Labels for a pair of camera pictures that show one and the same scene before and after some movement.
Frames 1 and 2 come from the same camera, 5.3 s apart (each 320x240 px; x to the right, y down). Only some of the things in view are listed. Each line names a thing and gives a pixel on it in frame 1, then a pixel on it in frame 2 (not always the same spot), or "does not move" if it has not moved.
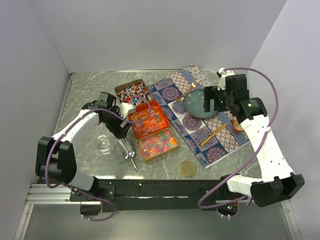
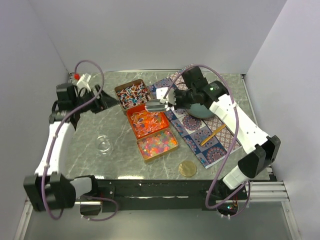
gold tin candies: [134, 92] does not move
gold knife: [217, 131] does not move
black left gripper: [119, 132] -> [105, 102]
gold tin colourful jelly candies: [155, 144] does not move
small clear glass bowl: [103, 144] does not move
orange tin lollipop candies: [148, 118] does not move
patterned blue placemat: [211, 139] does not move
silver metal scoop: [127, 150] -> [155, 105]
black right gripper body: [222, 100] -> [183, 99]
